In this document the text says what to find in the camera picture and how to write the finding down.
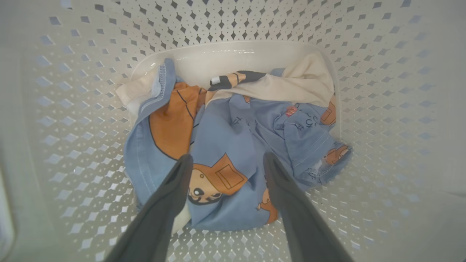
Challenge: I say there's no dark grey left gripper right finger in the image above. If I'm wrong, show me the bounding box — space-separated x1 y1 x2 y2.
263 152 354 262

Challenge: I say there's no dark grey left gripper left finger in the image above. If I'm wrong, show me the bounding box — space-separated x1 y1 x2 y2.
104 154 194 262

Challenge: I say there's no blue bear print cream garment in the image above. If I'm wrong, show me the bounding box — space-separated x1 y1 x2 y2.
116 51 337 233

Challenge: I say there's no cream perforated laundry basket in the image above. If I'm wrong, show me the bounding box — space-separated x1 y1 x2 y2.
0 0 466 262

